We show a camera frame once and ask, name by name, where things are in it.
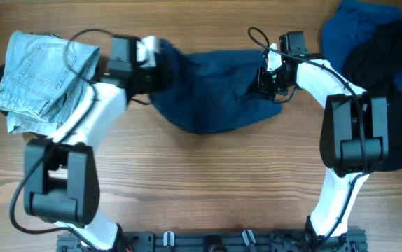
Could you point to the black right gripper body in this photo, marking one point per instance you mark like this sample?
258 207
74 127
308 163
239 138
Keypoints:
271 82

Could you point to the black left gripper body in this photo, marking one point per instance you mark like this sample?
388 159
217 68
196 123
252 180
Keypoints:
148 78

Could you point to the dark blue shorts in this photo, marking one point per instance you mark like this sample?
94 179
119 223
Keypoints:
210 92

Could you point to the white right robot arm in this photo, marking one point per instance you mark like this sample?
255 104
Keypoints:
354 135

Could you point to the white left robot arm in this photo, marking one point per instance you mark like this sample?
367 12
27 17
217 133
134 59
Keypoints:
60 184

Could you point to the blue garment in pile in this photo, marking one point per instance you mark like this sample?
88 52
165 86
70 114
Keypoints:
353 24

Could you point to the light blue denim jeans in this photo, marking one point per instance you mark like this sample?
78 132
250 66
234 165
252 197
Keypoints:
44 81

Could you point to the black garment in pile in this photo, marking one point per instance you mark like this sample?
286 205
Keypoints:
376 66

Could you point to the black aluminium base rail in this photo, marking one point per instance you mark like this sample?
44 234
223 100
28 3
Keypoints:
275 241

